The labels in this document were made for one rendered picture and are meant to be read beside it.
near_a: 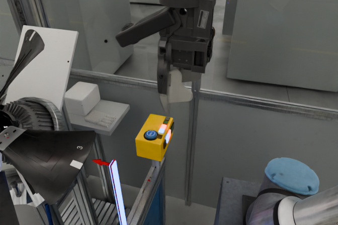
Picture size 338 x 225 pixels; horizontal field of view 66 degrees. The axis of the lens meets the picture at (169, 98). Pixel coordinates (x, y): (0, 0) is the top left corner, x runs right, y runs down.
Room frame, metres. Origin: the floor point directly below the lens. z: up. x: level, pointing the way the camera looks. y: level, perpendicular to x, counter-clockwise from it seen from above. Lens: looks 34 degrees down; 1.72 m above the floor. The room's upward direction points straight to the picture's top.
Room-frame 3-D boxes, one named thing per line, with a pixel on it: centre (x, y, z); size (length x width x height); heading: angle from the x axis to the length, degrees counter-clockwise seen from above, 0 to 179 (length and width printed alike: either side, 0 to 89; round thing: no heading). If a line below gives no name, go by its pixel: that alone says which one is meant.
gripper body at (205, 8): (0.42, -0.03, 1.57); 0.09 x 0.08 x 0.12; 73
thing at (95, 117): (1.05, 0.36, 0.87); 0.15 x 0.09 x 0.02; 68
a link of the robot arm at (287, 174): (0.40, -0.29, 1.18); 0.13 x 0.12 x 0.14; 150
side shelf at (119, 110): (1.13, 0.43, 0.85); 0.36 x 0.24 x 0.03; 73
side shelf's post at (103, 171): (1.13, 0.43, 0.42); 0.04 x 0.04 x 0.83; 73
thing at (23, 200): (0.58, 0.51, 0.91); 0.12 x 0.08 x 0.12; 163
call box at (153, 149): (0.75, 0.05, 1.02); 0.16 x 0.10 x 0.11; 163
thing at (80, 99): (1.18, 0.50, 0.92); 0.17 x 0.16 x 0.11; 163
